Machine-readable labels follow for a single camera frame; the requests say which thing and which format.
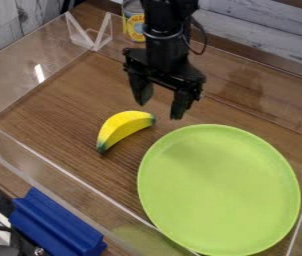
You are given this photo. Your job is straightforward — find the blue plastic clamp block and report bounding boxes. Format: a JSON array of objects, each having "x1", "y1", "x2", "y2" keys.
[{"x1": 9, "y1": 188, "x2": 106, "y2": 256}]

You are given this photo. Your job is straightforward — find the green plastic plate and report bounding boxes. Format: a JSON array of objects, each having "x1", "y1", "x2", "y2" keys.
[{"x1": 137, "y1": 124, "x2": 300, "y2": 256}]

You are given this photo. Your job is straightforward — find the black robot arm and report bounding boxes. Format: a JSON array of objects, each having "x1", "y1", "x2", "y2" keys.
[{"x1": 122, "y1": 0, "x2": 207, "y2": 120}]

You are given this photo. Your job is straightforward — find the black cable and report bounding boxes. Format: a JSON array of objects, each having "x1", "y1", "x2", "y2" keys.
[{"x1": 0, "y1": 225, "x2": 25, "y2": 256}]

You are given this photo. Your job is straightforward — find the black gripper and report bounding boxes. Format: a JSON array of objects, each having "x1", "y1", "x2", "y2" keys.
[{"x1": 122, "y1": 33, "x2": 205, "y2": 120}]

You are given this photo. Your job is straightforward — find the clear acrylic corner bracket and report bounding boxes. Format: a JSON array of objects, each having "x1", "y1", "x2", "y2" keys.
[{"x1": 64, "y1": 12, "x2": 112, "y2": 52}]

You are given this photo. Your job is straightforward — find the clear acrylic enclosure wall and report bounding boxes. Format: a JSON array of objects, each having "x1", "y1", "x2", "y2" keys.
[{"x1": 0, "y1": 6, "x2": 302, "y2": 256}]

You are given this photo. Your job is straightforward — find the yellow labelled tin can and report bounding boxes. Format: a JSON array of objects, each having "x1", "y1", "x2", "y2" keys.
[{"x1": 121, "y1": 0, "x2": 145, "y2": 43}]

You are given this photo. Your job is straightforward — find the yellow toy banana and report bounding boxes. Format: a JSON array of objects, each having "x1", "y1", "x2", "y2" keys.
[{"x1": 96, "y1": 111, "x2": 154, "y2": 154}]

